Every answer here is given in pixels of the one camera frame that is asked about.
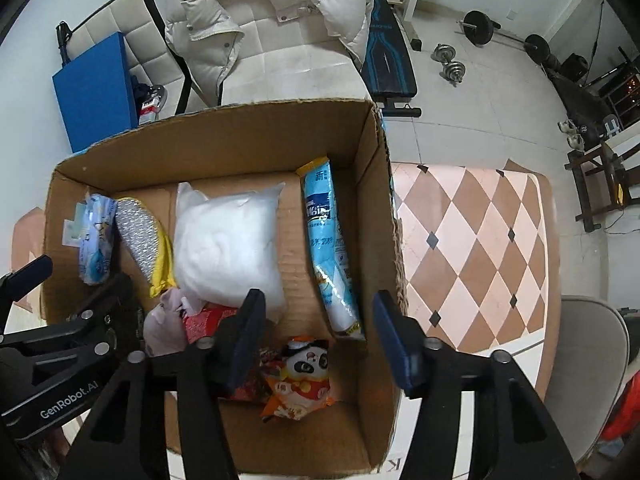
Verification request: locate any cardboard box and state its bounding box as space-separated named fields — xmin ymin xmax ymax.
xmin=40 ymin=99 xmax=408 ymax=476

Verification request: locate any small blue tissue pack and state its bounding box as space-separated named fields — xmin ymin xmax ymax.
xmin=75 ymin=195 xmax=121 ymax=286

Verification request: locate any silver yellow scrub sponge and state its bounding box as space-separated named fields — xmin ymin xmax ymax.
xmin=114 ymin=197 xmax=176 ymax=301

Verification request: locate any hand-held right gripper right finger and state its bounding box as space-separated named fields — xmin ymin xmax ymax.
xmin=372 ymin=289 xmax=578 ymax=480

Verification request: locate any white cotton pad pack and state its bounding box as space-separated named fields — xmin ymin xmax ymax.
xmin=172 ymin=182 xmax=288 ymax=321

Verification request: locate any white down jacket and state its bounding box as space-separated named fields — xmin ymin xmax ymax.
xmin=165 ymin=0 xmax=376 ymax=108

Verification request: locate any dark wooden shelf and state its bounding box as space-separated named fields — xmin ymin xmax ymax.
xmin=585 ymin=45 xmax=640 ymax=132

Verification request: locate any dark exercise equipment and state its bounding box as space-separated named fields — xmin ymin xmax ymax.
xmin=542 ymin=52 xmax=617 ymax=142

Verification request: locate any blue foam mat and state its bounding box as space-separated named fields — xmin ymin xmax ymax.
xmin=52 ymin=31 xmax=141 ymax=153

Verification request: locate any red cloth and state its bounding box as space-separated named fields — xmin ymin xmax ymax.
xmin=599 ymin=372 xmax=640 ymax=457

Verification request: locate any white squat rack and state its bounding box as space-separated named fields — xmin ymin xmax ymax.
xmin=400 ymin=0 xmax=441 ymax=51

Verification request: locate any white quilted sofa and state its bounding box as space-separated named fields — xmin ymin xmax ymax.
xmin=55 ymin=0 xmax=373 ymax=116

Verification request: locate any long blue tissue pack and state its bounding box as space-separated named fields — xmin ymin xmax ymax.
xmin=296 ymin=156 xmax=365 ymax=342

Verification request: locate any floor barbell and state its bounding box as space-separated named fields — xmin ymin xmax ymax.
xmin=457 ymin=10 xmax=551 ymax=63

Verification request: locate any red tissue pack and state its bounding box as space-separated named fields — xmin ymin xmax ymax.
xmin=182 ymin=307 xmax=273 ymax=403

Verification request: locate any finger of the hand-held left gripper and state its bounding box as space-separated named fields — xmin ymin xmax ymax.
xmin=70 ymin=272 xmax=147 ymax=358
xmin=0 ymin=255 xmax=54 ymax=307

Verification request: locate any black floor cable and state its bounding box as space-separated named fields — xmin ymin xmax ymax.
xmin=602 ymin=210 xmax=640 ymax=235

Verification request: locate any panda snack packet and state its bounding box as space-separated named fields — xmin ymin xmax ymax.
xmin=259 ymin=336 xmax=337 ymax=423

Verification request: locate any dark wooden chair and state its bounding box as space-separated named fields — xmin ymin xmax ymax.
xmin=565 ymin=130 xmax=640 ymax=233

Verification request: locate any black blue weight bench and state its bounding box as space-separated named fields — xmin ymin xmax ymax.
xmin=362 ymin=0 xmax=423 ymax=118

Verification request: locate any beige padded chair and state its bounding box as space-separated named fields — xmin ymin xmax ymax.
xmin=542 ymin=295 xmax=631 ymax=466

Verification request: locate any pale purple cloth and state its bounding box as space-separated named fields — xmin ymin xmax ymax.
xmin=142 ymin=287 xmax=206 ymax=358

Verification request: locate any red white small box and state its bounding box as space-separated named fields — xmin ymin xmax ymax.
xmin=137 ymin=97 xmax=161 ymax=126

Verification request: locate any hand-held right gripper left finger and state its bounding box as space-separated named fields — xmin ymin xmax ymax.
xmin=67 ymin=287 xmax=268 ymax=480

